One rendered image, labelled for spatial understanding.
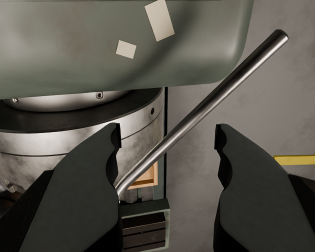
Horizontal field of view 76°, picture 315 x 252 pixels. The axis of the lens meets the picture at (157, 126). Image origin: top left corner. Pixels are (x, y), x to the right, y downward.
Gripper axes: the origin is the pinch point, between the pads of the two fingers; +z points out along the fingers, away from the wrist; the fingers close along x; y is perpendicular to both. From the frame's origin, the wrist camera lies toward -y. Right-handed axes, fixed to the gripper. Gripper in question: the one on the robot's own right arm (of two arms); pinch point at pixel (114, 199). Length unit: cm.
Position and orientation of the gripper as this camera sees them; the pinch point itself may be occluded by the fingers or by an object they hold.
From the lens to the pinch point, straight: 58.0
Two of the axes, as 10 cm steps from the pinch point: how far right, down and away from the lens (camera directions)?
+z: 9.8, -1.0, 1.6
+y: 0.1, 8.6, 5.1
